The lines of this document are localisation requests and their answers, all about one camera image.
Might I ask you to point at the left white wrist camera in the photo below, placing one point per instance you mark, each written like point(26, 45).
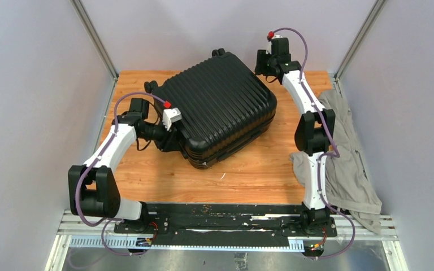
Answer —
point(170, 115)

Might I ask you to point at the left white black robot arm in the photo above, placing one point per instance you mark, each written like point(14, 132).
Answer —
point(92, 186)

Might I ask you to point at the left aluminium corner post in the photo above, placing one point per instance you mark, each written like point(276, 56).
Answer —
point(95, 38)

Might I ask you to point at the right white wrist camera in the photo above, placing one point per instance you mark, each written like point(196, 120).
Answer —
point(270, 36)

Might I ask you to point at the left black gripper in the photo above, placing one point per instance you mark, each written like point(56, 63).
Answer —
point(168, 142)

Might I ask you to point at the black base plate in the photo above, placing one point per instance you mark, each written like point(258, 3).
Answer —
point(226, 226)

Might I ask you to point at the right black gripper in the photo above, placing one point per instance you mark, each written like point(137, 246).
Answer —
point(259, 69)

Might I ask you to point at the right aluminium corner post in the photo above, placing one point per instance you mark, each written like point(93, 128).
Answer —
point(359, 38)

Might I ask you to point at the black suitcase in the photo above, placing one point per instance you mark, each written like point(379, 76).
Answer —
point(224, 107)

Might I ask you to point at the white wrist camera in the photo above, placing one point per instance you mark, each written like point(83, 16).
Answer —
point(170, 115)
point(270, 36)

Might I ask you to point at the grey shirt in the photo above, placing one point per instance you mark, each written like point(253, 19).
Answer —
point(346, 184)

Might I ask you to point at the aluminium rail frame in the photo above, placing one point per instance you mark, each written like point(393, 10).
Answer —
point(81, 247)

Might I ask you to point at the aluminium corner post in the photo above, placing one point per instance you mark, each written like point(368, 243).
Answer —
point(359, 38)
point(95, 38)

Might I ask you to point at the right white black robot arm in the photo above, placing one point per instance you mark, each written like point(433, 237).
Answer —
point(314, 131)

